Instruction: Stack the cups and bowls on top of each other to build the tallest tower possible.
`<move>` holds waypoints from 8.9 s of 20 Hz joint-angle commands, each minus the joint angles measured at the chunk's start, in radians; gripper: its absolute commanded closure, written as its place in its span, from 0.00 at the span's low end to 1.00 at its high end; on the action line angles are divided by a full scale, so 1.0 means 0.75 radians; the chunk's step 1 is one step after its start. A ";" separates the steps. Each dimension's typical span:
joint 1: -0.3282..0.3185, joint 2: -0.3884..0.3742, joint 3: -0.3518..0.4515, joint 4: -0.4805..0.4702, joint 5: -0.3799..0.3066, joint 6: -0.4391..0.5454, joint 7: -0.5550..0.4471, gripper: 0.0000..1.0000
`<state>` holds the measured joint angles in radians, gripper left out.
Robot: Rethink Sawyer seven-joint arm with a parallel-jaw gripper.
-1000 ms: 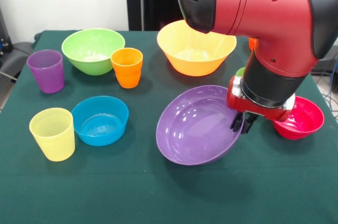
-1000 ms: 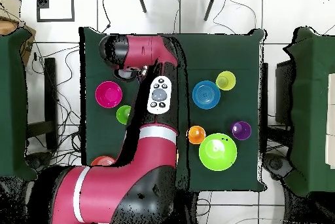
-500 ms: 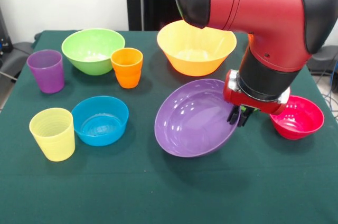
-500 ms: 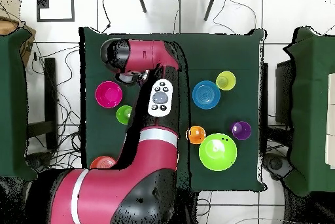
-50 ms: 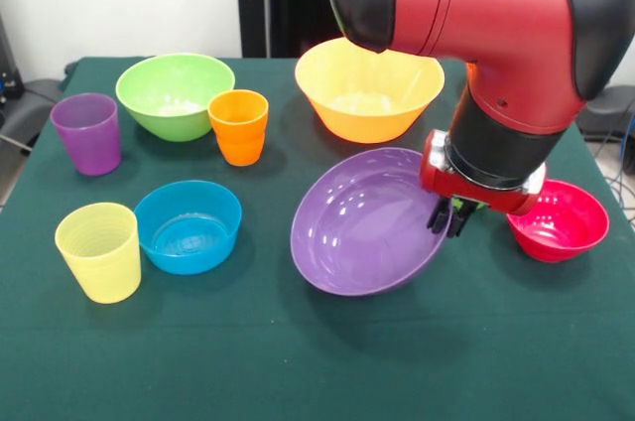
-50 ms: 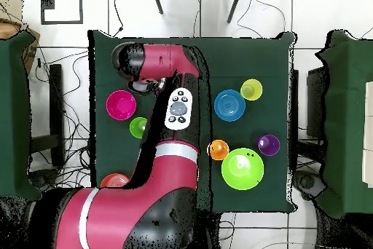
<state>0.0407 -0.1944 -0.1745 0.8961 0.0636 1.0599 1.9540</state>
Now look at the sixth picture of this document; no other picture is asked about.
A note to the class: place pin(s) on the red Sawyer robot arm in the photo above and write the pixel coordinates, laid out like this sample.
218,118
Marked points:
145,196

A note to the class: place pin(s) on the pink bowl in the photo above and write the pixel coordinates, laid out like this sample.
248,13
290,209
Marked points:
121,104

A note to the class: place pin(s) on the green cup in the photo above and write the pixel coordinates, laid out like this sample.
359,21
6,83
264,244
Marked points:
137,127

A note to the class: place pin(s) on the blue bowl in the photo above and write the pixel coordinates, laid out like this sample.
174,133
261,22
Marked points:
229,105

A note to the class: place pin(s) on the black floor beam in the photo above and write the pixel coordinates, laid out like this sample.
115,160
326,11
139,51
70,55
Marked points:
56,100

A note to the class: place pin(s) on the orange cup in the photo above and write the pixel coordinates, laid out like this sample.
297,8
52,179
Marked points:
219,150

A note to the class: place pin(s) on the red-orange bowl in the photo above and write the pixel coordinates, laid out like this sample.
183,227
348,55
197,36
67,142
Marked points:
113,180

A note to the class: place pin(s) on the dark green tablecloth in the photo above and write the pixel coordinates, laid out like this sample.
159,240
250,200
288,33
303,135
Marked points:
247,62

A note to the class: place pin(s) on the yellow cup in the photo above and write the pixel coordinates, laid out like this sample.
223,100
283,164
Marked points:
251,89

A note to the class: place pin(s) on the green bowl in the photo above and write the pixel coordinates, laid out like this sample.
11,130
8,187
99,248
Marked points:
242,170

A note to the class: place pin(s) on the green side table cloth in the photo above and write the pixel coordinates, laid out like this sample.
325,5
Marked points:
14,115
344,129

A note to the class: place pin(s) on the dark grey stand base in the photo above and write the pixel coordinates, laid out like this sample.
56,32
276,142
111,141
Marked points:
43,176
307,182

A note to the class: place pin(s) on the purple cup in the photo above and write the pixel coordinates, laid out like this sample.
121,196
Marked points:
269,145

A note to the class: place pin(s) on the cardboard box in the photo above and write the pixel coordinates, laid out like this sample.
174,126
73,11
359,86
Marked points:
8,29

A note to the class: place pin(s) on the black box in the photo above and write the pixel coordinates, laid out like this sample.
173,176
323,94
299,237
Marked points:
316,103

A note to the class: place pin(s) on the black camera tripod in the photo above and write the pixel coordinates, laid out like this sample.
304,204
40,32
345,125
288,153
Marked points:
157,2

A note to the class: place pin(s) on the black rectangular frame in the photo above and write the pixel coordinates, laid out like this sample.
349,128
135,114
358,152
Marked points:
61,22

